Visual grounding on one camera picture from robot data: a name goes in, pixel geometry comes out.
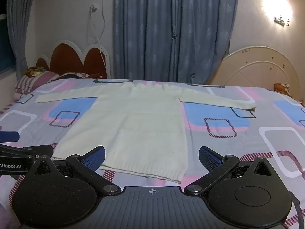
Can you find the white charger cable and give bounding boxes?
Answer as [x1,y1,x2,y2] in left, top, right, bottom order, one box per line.
[87,0,108,70]

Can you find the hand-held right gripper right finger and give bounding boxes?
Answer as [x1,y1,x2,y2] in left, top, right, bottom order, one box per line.
[183,145,284,194]

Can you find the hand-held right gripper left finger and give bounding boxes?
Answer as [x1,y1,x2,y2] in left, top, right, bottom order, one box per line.
[25,145,122,194]

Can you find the patterned grey bedsheet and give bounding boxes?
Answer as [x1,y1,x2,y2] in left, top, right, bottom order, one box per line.
[0,77,305,229]

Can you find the red scalloped headboard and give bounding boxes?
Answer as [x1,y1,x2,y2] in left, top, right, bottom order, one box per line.
[36,40,111,79]

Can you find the wall lamp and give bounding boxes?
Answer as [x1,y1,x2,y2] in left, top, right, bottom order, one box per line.
[273,14,291,27]

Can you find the cream arched headboard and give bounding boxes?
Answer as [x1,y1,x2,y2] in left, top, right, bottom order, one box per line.
[211,46,300,99]

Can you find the white knit sweater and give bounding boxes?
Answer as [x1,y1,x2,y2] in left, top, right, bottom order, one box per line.
[35,81,258,184]

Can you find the blue side curtain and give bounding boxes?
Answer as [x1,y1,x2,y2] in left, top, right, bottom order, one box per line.
[6,0,37,81]

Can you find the blue curtain panel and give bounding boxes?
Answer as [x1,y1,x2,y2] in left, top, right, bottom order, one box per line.
[113,0,177,83]
[175,0,240,85]

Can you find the dark floral pillow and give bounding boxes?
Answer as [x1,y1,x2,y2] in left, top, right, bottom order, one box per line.
[57,72,107,80]

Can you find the dark window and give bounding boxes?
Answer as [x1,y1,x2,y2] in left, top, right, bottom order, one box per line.
[0,14,18,74]

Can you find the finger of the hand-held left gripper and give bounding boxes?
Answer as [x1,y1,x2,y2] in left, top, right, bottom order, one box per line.
[0,131,20,143]
[0,144,54,163]

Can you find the yellow floral pillow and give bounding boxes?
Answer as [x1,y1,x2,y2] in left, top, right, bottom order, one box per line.
[22,66,49,78]

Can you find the striped pillow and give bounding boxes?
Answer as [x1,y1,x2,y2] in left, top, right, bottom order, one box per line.
[14,72,60,94]

